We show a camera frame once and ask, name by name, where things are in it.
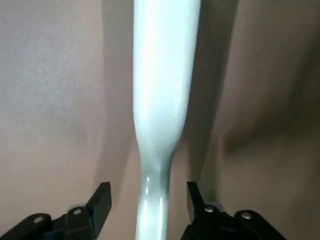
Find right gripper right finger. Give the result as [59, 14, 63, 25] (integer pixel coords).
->
[179, 181, 288, 240]

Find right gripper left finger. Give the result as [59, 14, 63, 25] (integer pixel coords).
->
[0, 181, 112, 240]

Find white hand brush dark bristles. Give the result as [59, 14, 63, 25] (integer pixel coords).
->
[133, 0, 201, 240]

